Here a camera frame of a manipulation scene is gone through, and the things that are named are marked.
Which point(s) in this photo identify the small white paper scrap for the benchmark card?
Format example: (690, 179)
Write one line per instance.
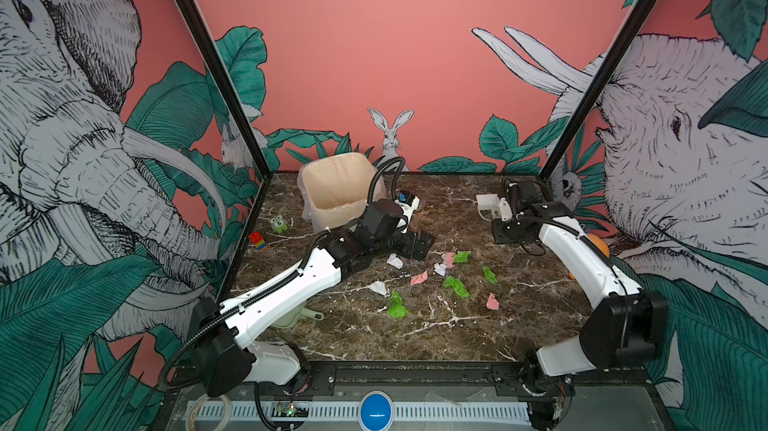
(440, 269)

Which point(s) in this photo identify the right black frame post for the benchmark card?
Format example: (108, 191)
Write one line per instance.
(631, 26)

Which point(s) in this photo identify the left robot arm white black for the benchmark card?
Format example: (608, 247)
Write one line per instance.
(223, 339)

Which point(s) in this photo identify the white slotted cable duct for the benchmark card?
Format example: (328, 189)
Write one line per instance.
(510, 413)

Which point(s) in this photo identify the black frame post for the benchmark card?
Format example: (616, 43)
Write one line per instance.
(631, 26)
(213, 60)

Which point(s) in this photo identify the pink paper scrap middle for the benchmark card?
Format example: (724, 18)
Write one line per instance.
(420, 278)

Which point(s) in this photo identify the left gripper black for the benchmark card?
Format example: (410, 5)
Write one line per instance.
(424, 247)

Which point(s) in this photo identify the white paper scrap upper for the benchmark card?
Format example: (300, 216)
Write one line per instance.
(395, 261)

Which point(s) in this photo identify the green paper scrap lower left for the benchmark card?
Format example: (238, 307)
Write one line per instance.
(397, 309)

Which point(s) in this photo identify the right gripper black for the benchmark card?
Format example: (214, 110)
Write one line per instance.
(499, 236)

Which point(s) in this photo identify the coiled clear tube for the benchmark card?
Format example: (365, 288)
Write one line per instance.
(206, 410)

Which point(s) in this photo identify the left black frame post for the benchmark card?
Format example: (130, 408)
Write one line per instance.
(213, 60)

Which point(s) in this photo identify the light green hand brush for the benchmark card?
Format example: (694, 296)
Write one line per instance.
(488, 206)

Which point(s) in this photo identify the white paper scrap lower left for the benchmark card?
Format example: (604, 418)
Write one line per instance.
(379, 287)

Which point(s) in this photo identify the green paper scrap upper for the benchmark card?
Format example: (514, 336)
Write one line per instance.
(461, 256)

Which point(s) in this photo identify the red blue toy block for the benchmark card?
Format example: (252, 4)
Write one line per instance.
(257, 240)

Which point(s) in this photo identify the pink paper scrap lower right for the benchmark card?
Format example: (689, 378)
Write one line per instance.
(492, 302)

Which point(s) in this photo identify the green paper scrap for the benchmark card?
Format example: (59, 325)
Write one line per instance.
(456, 285)
(461, 256)
(397, 309)
(489, 275)

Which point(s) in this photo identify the small green frog toy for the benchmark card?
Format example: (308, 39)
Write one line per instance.
(279, 224)

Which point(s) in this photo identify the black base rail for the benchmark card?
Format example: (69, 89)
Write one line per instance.
(506, 378)

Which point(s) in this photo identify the green paper scrap centre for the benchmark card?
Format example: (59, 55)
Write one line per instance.
(456, 285)

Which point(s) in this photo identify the green paper scrap right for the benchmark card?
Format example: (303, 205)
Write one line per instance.
(489, 275)

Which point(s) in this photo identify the light green dustpan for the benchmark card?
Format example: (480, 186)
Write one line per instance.
(290, 319)

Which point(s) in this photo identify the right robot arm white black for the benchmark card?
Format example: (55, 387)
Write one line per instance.
(628, 324)

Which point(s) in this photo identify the beige trash bin with liner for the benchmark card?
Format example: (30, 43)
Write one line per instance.
(335, 189)

